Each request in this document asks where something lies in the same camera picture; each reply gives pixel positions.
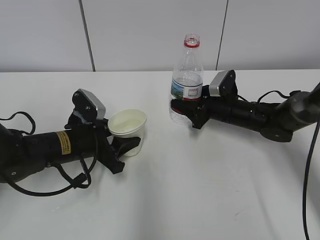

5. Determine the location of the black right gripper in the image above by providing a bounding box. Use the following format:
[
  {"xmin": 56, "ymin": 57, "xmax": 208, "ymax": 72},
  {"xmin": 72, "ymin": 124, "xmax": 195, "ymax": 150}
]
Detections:
[{"xmin": 170, "ymin": 85, "xmax": 212, "ymax": 130}]

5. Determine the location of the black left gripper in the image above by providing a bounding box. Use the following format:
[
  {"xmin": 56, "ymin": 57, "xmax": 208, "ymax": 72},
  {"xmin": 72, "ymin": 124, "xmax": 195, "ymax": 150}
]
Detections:
[{"xmin": 94, "ymin": 119, "xmax": 142, "ymax": 174}]

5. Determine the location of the white paper cup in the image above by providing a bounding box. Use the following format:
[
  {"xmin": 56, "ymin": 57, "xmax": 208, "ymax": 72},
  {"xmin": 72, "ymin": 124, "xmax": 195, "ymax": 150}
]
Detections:
[{"xmin": 107, "ymin": 109, "xmax": 147, "ymax": 157}]

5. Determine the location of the clear plastic water bottle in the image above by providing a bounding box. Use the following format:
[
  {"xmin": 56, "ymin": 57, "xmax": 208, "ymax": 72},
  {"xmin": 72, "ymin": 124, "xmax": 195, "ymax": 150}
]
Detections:
[{"xmin": 169, "ymin": 33, "xmax": 204, "ymax": 126}]

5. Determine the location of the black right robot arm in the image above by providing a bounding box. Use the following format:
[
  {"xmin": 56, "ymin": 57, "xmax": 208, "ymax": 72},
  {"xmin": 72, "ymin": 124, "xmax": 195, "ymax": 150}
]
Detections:
[{"xmin": 170, "ymin": 85, "xmax": 320, "ymax": 143}]

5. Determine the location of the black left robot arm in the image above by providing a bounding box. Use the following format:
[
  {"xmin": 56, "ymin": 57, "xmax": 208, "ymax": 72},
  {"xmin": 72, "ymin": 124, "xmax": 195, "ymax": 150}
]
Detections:
[{"xmin": 0, "ymin": 120, "xmax": 141, "ymax": 183}]

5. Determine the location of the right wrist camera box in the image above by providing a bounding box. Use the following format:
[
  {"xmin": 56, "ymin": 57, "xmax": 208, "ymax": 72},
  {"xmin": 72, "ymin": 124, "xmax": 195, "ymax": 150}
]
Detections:
[{"xmin": 208, "ymin": 69, "xmax": 238, "ymax": 97}]

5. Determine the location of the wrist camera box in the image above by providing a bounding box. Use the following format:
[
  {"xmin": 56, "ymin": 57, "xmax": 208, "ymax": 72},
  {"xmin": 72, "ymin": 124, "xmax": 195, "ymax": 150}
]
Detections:
[
  {"xmin": 208, "ymin": 69, "xmax": 238, "ymax": 97},
  {"xmin": 72, "ymin": 88, "xmax": 106, "ymax": 125}
]

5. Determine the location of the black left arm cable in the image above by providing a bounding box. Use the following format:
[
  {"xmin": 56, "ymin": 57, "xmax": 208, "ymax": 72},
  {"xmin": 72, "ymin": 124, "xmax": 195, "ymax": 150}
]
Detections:
[{"xmin": 0, "ymin": 111, "xmax": 98, "ymax": 197}]

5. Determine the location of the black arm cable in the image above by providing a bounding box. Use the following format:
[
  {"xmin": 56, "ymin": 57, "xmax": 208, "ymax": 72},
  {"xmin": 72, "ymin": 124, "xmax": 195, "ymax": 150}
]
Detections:
[
  {"xmin": 236, "ymin": 89, "xmax": 320, "ymax": 240},
  {"xmin": 0, "ymin": 111, "xmax": 98, "ymax": 197}
]

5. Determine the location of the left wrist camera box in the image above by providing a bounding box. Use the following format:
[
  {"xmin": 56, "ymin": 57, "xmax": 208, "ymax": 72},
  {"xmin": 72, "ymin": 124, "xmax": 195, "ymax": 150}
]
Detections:
[{"xmin": 72, "ymin": 88, "xmax": 106, "ymax": 125}]

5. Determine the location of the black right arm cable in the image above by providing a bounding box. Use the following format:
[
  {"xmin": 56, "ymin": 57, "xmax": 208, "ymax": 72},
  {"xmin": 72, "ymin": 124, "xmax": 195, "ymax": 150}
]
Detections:
[{"xmin": 236, "ymin": 89, "xmax": 320, "ymax": 240}]

